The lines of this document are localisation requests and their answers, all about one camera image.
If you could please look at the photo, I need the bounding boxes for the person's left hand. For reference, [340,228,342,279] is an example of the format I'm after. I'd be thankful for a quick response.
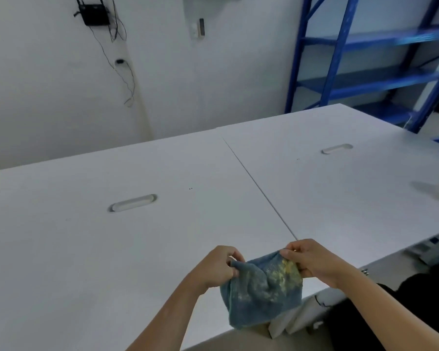
[188,246,246,294]

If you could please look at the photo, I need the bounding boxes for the person's right hand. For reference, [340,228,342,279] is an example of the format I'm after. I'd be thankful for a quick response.
[280,238,356,290]

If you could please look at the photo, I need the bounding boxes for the blue stained towel cloth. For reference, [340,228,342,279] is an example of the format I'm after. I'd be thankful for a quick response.
[219,251,303,330]

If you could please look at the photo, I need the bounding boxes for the person's left forearm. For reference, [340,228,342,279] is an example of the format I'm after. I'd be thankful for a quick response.
[126,276,210,351]

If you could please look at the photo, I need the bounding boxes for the person's right forearm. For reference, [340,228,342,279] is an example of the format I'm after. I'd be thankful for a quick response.
[336,267,439,351]

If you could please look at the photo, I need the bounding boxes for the white cloth under table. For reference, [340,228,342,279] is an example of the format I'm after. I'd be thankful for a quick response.
[268,289,348,340]

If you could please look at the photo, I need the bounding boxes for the blue metal shelf rack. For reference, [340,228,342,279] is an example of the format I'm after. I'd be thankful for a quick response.
[285,0,439,144]

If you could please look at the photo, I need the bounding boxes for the white oval cable slot cover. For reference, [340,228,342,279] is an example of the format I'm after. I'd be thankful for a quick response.
[321,143,354,155]
[108,194,158,213]

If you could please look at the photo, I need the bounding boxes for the black router cables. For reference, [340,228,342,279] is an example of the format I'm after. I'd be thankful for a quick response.
[90,0,137,108]

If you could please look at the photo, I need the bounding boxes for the white wall sensor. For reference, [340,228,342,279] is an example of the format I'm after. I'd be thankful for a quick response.
[190,18,205,40]

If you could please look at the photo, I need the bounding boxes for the black wall router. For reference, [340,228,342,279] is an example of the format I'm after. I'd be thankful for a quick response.
[74,0,110,27]

